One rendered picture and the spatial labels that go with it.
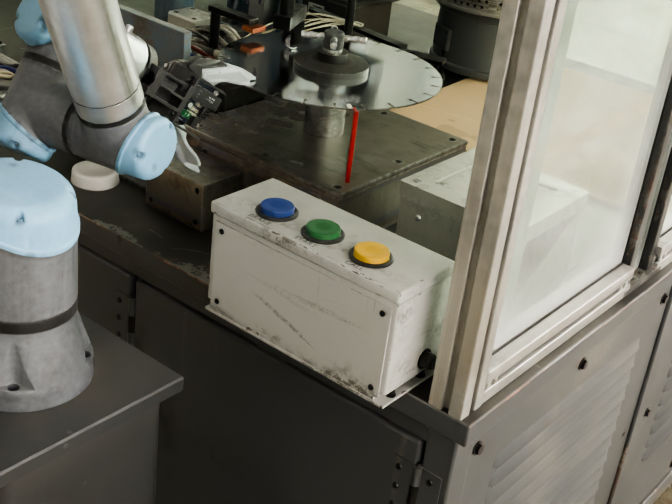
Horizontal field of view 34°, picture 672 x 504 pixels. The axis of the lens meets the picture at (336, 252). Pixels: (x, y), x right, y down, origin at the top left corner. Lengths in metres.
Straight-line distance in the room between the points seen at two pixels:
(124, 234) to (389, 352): 0.49
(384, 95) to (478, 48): 0.75
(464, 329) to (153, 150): 0.39
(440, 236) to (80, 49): 0.52
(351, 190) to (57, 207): 0.49
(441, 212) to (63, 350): 0.50
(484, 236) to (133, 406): 0.42
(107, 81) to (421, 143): 0.64
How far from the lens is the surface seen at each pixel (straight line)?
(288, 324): 1.27
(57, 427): 1.17
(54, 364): 1.18
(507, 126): 1.08
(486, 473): 1.42
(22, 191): 1.13
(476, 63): 2.28
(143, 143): 1.20
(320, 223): 1.24
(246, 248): 1.28
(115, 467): 1.26
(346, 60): 1.61
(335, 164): 1.55
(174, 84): 1.41
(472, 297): 1.16
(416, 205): 1.40
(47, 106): 1.28
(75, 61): 1.15
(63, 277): 1.15
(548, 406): 1.51
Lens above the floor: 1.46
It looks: 28 degrees down
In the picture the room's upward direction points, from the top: 7 degrees clockwise
